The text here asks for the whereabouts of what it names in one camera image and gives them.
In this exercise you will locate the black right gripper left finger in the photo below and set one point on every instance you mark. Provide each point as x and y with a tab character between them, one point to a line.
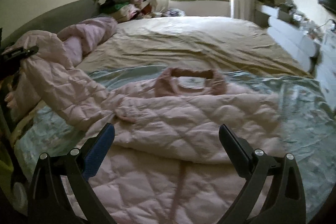
48	201

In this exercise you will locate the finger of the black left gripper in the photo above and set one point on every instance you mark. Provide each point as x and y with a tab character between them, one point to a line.
19	53

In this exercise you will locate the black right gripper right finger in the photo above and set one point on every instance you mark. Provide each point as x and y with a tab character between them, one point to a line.
285	201

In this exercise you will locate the pink quilted jacket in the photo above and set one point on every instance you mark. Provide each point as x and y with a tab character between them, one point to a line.
166	164

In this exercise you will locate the pile of clothes by headboard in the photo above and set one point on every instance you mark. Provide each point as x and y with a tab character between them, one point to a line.
126	10

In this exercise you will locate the person's left hand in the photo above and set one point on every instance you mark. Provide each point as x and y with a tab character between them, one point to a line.
11	85

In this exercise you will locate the grey upholstered headboard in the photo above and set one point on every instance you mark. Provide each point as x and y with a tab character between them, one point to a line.
56	19

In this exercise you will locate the rolled pink duvet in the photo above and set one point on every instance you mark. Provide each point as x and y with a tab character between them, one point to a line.
82	38

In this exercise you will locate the green floral bed sheet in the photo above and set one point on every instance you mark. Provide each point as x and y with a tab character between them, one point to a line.
309	132

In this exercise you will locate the tan bed cover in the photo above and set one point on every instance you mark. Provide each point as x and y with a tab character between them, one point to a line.
194	42

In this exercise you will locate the white rounded side cabinet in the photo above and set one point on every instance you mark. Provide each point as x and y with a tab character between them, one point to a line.
299	45

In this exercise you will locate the clutter on cabinet top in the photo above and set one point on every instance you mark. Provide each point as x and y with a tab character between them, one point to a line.
288	12

